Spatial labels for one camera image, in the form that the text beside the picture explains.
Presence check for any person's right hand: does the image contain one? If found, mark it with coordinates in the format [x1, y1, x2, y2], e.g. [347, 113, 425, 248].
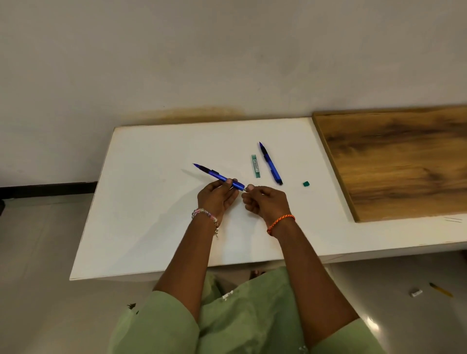
[242, 184, 292, 228]

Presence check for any person's left hand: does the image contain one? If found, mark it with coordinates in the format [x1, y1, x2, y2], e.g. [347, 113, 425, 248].
[197, 178, 240, 222]

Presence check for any blue mechanical pencil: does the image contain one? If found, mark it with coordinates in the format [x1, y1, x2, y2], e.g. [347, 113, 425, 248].
[193, 163, 246, 192]
[259, 142, 283, 186]

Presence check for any person's right forearm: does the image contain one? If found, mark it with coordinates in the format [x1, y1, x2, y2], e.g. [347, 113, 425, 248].
[269, 218, 360, 349]

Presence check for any person's left forearm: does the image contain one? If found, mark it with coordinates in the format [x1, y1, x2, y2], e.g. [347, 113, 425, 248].
[153, 213, 220, 323]

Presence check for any white table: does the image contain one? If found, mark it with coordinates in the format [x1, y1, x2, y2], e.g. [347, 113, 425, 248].
[69, 117, 467, 281]

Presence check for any light green garment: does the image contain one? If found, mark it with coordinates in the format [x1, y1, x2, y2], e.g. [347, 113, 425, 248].
[107, 267, 387, 354]

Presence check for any wooden board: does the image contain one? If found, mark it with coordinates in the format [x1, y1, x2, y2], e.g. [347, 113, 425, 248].
[313, 106, 467, 223]

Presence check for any yellow pencil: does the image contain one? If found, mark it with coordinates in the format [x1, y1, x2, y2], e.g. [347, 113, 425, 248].
[429, 283, 454, 298]

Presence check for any beaded bracelet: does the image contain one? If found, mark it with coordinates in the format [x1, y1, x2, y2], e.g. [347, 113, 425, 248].
[191, 208, 220, 238]

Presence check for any orange thread bracelet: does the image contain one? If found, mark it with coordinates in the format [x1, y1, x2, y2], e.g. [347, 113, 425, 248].
[267, 214, 296, 236]

